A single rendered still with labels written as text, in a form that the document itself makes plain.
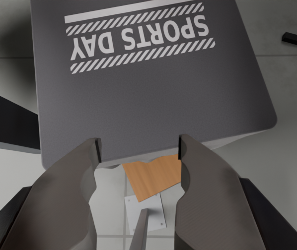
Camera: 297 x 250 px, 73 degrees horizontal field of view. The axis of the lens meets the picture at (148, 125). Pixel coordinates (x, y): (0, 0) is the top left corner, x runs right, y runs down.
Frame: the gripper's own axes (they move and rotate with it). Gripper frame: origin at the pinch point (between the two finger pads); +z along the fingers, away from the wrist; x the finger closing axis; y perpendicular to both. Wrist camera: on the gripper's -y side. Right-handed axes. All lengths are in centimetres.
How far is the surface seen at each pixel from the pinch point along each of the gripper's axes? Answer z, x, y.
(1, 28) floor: 163, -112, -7
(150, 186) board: 82, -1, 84
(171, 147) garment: 20.2, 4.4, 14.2
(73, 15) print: 39.1, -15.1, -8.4
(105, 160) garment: 19.0, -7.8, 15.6
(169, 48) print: 33.3, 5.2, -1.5
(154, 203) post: 77, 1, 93
